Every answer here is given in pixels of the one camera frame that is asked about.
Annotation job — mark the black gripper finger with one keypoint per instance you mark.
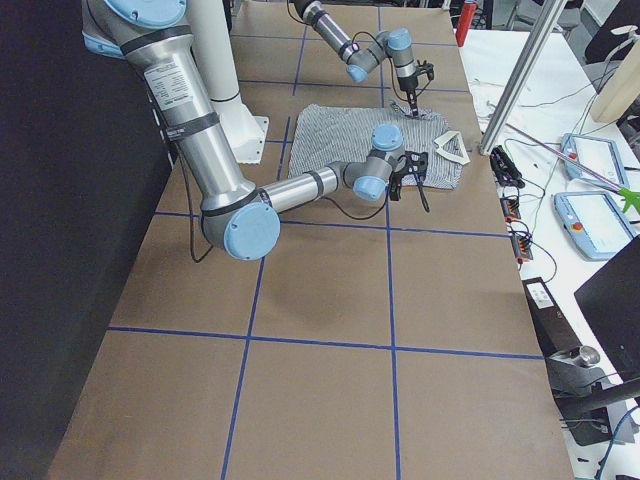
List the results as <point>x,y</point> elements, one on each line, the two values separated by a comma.
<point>411,98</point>
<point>423,197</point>

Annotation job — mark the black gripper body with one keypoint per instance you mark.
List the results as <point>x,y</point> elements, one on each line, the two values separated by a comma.
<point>396,188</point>
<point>406,85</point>

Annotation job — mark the blue white striped polo shirt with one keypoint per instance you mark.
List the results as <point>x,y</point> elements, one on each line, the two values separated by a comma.
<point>325,134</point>

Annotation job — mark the black clamp tool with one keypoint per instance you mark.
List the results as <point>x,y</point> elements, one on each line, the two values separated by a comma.
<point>504,168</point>

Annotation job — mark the red bottle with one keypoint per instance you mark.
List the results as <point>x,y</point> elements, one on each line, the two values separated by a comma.
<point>465,20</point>

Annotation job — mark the orange black connector strip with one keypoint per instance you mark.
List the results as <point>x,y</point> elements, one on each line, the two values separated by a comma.
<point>520,235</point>

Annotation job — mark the green tipped grabber stick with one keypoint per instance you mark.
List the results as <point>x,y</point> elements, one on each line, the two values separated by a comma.
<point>631,198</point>

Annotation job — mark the lower blue teach pendant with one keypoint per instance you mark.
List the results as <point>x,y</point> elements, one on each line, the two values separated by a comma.
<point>594,222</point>

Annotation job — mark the black box with label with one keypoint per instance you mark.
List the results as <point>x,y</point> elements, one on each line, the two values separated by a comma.
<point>553,331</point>

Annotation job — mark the black monitor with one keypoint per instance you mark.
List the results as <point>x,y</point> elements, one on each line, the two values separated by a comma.
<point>609,302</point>

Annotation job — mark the wooden beige board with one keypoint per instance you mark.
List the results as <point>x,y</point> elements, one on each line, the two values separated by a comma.
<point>620,91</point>

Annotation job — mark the silver knob stand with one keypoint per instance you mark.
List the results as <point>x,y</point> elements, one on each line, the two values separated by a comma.
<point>589,403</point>

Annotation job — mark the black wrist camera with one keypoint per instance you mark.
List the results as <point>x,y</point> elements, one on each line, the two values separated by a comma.
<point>395,186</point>

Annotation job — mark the aluminium frame post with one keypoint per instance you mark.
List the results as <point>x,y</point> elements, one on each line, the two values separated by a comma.
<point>537,38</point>

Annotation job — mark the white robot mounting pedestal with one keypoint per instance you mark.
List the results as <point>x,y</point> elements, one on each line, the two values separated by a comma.
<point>212,49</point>

